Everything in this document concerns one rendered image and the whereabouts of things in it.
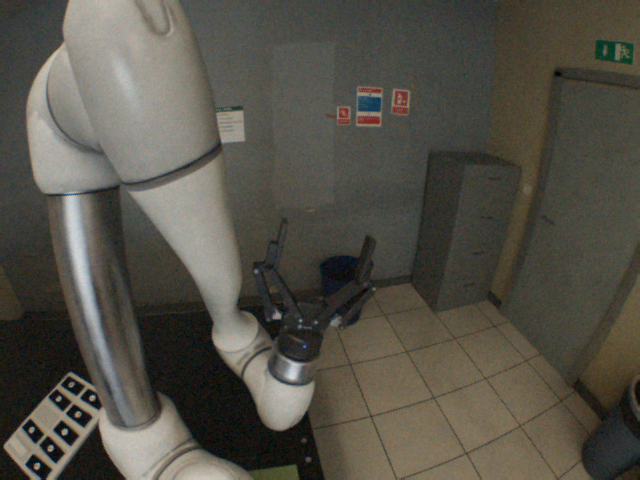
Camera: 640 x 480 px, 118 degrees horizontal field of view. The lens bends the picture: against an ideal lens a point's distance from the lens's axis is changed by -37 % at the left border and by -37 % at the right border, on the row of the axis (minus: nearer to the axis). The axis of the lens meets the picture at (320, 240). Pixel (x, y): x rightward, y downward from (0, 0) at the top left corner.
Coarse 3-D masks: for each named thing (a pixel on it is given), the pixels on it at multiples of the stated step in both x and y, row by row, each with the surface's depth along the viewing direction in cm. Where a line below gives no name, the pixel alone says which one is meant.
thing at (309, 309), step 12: (300, 300) 47; (312, 300) 49; (288, 312) 47; (312, 312) 48; (288, 324) 48; (300, 324) 48; (312, 324) 49; (324, 324) 49; (288, 336) 47; (300, 336) 47; (312, 336) 48; (288, 348) 47; (300, 348) 47; (312, 348) 47
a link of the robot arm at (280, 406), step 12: (252, 360) 55; (264, 360) 54; (252, 372) 53; (264, 372) 52; (252, 384) 53; (264, 384) 50; (276, 384) 49; (312, 384) 51; (252, 396) 54; (264, 396) 50; (276, 396) 49; (288, 396) 48; (300, 396) 49; (264, 408) 51; (276, 408) 49; (288, 408) 49; (300, 408) 50; (264, 420) 52; (276, 420) 50; (288, 420) 50
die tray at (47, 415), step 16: (48, 400) 68; (80, 400) 72; (32, 416) 61; (48, 416) 63; (64, 416) 65; (96, 416) 69; (16, 432) 53; (48, 432) 58; (80, 432) 62; (32, 448) 51; (64, 448) 56; (48, 464) 49; (64, 464) 51
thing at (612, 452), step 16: (624, 400) 92; (608, 416) 103; (624, 416) 86; (608, 432) 95; (624, 432) 83; (592, 448) 104; (608, 448) 91; (624, 448) 80; (592, 464) 99; (608, 464) 88; (624, 464) 79
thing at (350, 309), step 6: (366, 288) 50; (372, 288) 48; (360, 294) 49; (366, 294) 48; (372, 294) 49; (354, 300) 50; (360, 300) 48; (366, 300) 49; (348, 306) 50; (354, 306) 49; (360, 306) 49; (342, 312) 50; (348, 312) 49; (354, 312) 49; (342, 318) 49; (348, 318) 49; (342, 324) 49; (342, 330) 50
